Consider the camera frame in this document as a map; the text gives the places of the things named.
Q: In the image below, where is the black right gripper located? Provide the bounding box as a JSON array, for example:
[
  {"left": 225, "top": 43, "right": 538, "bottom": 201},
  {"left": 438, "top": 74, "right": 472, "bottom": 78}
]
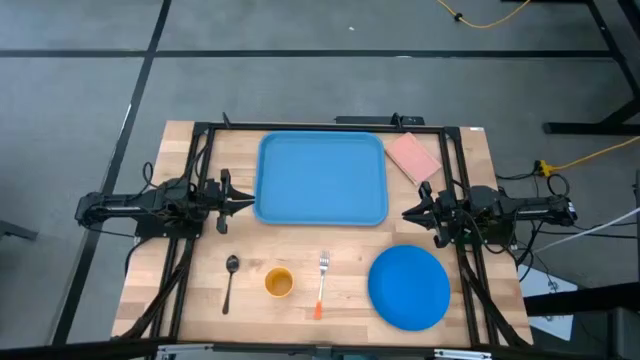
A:
[{"left": 402, "top": 181, "right": 457, "bottom": 249}]

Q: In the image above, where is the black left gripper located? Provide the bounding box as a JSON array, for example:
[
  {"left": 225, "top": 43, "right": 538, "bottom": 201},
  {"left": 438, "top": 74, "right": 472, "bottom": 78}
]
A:
[{"left": 202, "top": 168, "right": 256, "bottom": 235}]

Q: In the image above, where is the blue round plate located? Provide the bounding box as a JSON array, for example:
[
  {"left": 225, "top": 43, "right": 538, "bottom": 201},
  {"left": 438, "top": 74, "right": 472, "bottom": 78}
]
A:
[{"left": 367, "top": 244, "right": 452, "bottom": 332}]

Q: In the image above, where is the black spoon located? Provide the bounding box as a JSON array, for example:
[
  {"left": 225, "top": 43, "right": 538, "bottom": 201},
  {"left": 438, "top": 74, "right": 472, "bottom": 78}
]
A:
[{"left": 221, "top": 254, "right": 241, "bottom": 316}]

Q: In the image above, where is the yellow plastic cup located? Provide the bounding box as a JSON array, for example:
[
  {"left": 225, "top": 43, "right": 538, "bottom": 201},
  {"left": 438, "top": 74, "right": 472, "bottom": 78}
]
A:
[{"left": 264, "top": 266, "right": 296, "bottom": 300}]

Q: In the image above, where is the silver fork orange handle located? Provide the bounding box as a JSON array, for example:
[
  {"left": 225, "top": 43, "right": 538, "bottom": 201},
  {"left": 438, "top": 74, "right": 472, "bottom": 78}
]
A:
[{"left": 312, "top": 250, "right": 331, "bottom": 321}]

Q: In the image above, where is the light blue plastic tray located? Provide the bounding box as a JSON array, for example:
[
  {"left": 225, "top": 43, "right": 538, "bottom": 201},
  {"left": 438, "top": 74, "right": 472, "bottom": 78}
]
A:
[{"left": 252, "top": 130, "right": 390, "bottom": 227}]

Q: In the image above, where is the pink sponge cloth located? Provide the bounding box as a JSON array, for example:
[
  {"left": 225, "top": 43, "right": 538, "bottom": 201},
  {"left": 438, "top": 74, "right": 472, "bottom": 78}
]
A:
[{"left": 384, "top": 131, "right": 443, "bottom": 187}]

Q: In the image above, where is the white paper sheet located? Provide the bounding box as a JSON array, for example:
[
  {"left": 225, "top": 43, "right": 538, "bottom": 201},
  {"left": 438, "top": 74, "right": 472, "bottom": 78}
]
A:
[{"left": 516, "top": 263, "right": 579, "bottom": 342}]

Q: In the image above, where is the black floor beam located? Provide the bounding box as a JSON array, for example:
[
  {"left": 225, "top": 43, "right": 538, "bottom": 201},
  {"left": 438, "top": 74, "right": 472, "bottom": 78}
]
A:
[{"left": 522, "top": 281, "right": 640, "bottom": 317}]

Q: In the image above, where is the dark grey furniture foot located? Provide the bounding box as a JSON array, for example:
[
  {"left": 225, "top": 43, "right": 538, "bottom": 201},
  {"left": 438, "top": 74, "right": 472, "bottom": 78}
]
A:
[{"left": 0, "top": 219, "right": 39, "bottom": 242}]

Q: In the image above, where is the black metal stand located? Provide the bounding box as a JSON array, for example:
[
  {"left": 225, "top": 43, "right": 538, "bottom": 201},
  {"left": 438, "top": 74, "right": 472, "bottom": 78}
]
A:
[{"left": 501, "top": 0, "right": 640, "bottom": 136}]

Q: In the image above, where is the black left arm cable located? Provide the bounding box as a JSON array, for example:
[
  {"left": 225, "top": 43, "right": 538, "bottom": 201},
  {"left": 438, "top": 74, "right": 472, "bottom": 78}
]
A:
[{"left": 141, "top": 160, "right": 157, "bottom": 190}]

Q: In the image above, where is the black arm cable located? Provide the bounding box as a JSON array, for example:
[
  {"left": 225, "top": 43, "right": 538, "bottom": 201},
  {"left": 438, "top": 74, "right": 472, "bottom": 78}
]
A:
[
  {"left": 545, "top": 172, "right": 572, "bottom": 199},
  {"left": 141, "top": 160, "right": 157, "bottom": 190}
]

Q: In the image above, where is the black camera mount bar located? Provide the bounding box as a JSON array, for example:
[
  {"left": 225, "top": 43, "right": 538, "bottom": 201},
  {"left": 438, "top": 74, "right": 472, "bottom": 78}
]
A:
[{"left": 334, "top": 112, "right": 426, "bottom": 127}]

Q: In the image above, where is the black metal table frame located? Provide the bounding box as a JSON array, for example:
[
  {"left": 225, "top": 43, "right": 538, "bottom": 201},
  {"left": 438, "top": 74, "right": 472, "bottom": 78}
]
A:
[{"left": 112, "top": 118, "right": 534, "bottom": 349}]

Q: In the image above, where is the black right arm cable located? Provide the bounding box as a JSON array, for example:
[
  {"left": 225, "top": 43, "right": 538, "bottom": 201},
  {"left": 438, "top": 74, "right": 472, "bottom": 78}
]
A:
[{"left": 545, "top": 172, "right": 572, "bottom": 199}]

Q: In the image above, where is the white cable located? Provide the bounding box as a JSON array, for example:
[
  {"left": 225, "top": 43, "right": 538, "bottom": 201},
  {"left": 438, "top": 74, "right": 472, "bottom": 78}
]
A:
[{"left": 532, "top": 206, "right": 640, "bottom": 254}]

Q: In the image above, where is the yellow cable with plug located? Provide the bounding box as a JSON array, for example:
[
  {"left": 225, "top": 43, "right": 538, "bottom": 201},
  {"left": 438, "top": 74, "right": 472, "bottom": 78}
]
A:
[{"left": 537, "top": 135, "right": 640, "bottom": 177}]

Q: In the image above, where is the yellow cable with black clip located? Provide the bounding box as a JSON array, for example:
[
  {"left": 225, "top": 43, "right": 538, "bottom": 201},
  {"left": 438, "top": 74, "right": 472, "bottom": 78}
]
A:
[{"left": 435, "top": 0, "right": 532, "bottom": 30}]

